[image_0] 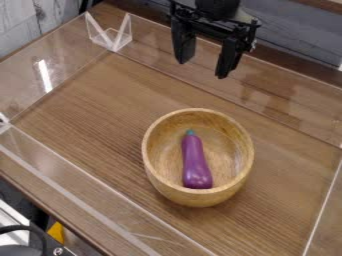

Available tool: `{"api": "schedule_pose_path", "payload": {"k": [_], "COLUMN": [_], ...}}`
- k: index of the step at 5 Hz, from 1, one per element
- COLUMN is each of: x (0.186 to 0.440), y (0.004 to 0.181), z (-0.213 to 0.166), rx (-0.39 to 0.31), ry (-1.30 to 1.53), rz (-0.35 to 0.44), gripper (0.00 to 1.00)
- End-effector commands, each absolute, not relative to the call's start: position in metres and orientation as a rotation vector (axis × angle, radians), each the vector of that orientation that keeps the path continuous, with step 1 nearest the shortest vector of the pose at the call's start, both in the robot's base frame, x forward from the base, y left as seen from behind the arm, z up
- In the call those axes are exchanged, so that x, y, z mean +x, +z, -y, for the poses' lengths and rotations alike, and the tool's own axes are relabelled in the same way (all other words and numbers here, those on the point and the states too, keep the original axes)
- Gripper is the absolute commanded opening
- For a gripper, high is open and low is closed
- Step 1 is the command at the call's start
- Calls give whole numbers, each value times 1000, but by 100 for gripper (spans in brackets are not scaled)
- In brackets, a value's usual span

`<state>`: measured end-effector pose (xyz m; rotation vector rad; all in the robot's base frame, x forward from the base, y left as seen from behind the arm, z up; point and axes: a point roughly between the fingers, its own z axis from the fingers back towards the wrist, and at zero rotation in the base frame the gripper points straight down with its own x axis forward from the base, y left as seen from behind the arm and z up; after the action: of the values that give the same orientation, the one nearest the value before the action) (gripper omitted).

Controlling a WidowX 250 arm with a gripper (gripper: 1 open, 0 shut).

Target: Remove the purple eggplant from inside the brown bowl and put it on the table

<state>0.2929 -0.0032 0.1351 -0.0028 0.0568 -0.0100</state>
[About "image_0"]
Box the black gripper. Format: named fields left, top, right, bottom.
left=168, top=0, right=262, bottom=79

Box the purple toy eggplant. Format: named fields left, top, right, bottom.
left=182, top=130, right=214, bottom=189

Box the brown wooden bowl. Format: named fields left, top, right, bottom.
left=142, top=108, right=255, bottom=208

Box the yellow tag under table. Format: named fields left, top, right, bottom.
left=48, top=222, right=64, bottom=244

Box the clear acrylic corner bracket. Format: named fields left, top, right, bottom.
left=84, top=13, right=132, bottom=52

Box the clear acrylic tray wall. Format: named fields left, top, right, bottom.
left=0, top=113, right=215, bottom=256

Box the black cable lower left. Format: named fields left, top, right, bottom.
left=0, top=225, right=48, bottom=256

